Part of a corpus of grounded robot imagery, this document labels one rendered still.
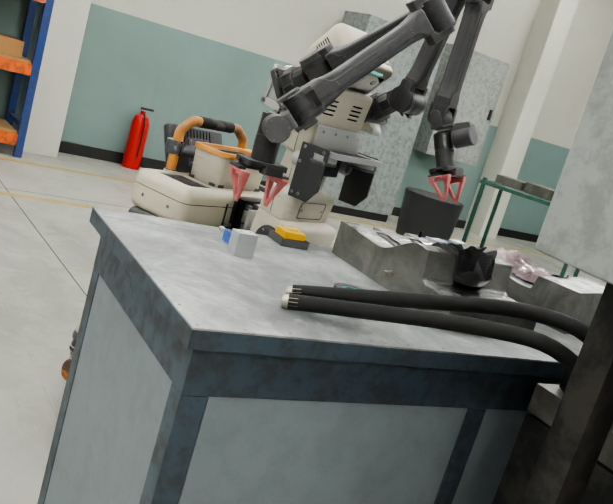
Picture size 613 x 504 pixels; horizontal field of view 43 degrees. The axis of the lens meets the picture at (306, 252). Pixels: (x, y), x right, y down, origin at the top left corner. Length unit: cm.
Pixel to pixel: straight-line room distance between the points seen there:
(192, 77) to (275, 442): 625
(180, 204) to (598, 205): 146
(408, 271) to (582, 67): 902
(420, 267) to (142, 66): 576
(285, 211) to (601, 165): 128
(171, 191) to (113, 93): 493
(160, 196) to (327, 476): 116
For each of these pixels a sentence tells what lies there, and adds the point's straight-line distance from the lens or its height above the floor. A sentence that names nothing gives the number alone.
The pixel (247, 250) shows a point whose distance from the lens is 175.
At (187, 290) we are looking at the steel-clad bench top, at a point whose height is 80.
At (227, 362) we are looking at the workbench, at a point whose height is 74.
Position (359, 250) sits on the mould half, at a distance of 196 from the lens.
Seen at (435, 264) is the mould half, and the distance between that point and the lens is 177.
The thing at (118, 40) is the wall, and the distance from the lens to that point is 722.
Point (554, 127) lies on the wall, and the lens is 1056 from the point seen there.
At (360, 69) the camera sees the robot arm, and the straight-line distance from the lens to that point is 175.
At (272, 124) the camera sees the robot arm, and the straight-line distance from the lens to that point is 162.
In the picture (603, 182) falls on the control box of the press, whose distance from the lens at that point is 115.
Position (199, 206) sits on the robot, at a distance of 237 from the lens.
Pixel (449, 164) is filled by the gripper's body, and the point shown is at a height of 109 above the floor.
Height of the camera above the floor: 122
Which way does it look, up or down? 12 degrees down
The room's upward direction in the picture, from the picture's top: 17 degrees clockwise
